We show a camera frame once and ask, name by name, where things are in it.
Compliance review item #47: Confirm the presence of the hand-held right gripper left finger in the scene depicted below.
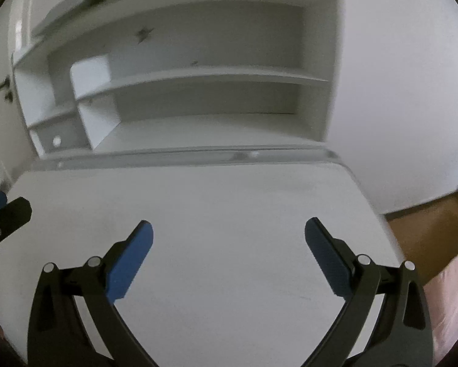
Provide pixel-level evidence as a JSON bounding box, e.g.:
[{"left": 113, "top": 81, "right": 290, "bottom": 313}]
[{"left": 27, "top": 220, "right": 164, "bottom": 367}]

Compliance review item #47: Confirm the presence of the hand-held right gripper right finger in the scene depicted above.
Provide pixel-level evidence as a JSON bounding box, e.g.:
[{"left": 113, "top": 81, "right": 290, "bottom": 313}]
[{"left": 303, "top": 217, "right": 433, "bottom": 367}]

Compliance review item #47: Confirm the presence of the white door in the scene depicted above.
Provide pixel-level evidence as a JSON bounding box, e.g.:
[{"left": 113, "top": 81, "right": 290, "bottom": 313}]
[{"left": 0, "top": 19, "right": 38, "bottom": 188}]

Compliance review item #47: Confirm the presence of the grey drawer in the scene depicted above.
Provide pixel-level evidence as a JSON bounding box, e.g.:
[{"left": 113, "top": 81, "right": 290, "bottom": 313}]
[{"left": 29, "top": 118, "right": 90, "bottom": 157}]

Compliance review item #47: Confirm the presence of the pink cloth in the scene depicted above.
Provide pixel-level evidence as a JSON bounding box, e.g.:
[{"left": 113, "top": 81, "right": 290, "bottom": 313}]
[{"left": 424, "top": 233, "right": 458, "bottom": 367}]

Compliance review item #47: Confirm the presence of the white desk shelf unit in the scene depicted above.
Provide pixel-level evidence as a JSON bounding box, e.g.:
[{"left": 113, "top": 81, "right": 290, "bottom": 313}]
[{"left": 11, "top": 0, "right": 346, "bottom": 159}]

